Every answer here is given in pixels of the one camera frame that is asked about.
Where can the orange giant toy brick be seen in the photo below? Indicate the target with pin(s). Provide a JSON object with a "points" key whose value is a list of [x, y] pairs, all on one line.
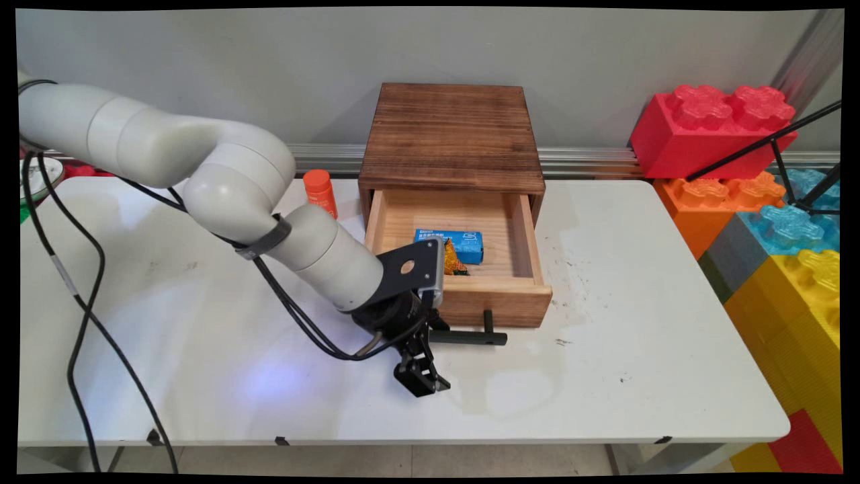
{"points": [[699, 208]]}

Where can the white round disc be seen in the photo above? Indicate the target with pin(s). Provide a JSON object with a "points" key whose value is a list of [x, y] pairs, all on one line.
{"points": [[30, 185]]}

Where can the large yellow giant toy brick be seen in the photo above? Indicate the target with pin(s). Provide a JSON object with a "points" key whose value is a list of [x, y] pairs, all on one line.
{"points": [[799, 323]]}

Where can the black tripod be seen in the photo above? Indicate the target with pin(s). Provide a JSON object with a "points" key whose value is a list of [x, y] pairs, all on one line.
{"points": [[759, 144]]}

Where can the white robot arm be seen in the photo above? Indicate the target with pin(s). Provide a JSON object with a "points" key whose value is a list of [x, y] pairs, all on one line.
{"points": [[168, 144]]}

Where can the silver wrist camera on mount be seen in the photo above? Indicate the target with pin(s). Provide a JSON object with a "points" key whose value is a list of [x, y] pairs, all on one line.
{"points": [[410, 269]]}

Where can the green object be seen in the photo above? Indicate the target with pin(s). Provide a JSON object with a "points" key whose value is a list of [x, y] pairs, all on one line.
{"points": [[24, 212]]}

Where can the red giant toy brick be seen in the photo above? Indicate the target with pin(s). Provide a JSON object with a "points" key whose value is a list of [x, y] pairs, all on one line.
{"points": [[699, 138]]}

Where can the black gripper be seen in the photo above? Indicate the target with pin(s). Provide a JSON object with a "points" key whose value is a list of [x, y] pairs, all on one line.
{"points": [[393, 319]]}

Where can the slanted aluminium post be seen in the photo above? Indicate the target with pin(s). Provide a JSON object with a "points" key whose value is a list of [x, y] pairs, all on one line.
{"points": [[806, 57]]}

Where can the orange plastic bottle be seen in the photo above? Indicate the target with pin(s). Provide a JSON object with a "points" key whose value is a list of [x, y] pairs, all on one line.
{"points": [[321, 191]]}

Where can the blue snack packet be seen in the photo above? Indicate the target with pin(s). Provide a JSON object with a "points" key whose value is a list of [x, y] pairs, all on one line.
{"points": [[463, 243]]}

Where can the red flat object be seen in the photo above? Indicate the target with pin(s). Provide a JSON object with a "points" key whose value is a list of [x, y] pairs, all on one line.
{"points": [[84, 171]]}

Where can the horizontal aluminium rail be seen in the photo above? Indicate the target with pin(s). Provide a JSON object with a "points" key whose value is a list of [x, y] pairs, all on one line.
{"points": [[591, 161]]}

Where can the grey metal table leg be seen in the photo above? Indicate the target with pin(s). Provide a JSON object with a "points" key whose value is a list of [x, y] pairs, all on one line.
{"points": [[645, 458]]}

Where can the blue giant toy brick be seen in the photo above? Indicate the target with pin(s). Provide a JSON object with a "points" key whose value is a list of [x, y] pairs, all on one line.
{"points": [[793, 228]]}

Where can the orange snack packet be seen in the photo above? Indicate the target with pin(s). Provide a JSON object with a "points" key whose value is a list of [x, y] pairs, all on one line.
{"points": [[455, 263]]}

